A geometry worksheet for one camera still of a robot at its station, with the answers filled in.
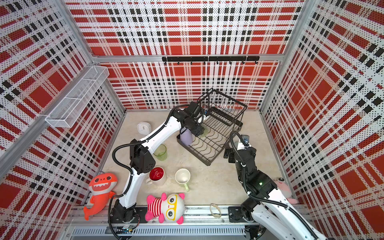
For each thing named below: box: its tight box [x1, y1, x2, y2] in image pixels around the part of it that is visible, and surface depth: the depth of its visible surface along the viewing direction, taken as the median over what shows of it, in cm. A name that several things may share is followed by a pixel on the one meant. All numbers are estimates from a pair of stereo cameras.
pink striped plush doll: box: [145, 192, 185, 225], surface depth 72 cm
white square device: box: [137, 121, 152, 136], surface depth 106 cm
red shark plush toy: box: [83, 172, 118, 221], surface depth 77 cm
